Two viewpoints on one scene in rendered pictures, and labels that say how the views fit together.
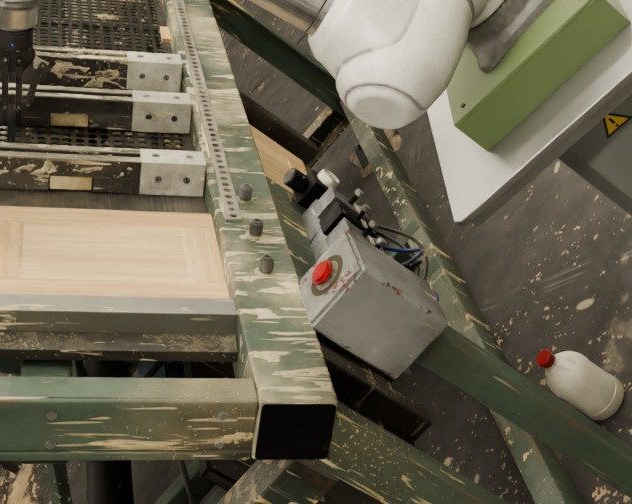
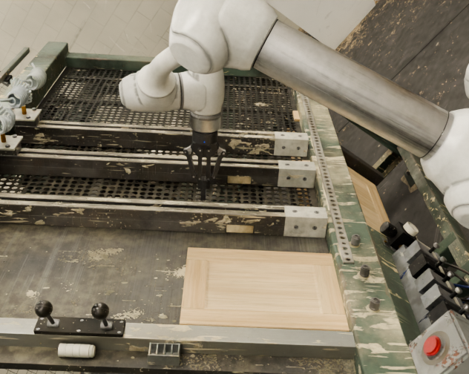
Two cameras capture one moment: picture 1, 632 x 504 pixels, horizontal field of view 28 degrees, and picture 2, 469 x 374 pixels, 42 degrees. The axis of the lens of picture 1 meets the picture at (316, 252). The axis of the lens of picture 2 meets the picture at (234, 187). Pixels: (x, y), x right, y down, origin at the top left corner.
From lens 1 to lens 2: 0.68 m
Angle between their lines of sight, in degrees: 11
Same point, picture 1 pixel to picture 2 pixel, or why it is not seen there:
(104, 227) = (261, 265)
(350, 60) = (458, 183)
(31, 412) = not seen: outside the picture
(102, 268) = (260, 300)
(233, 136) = (343, 193)
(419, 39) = not seen: outside the picture
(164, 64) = (297, 140)
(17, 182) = (206, 228)
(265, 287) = (375, 323)
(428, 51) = not seen: outside the picture
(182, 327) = (316, 354)
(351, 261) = (458, 343)
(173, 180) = (306, 228)
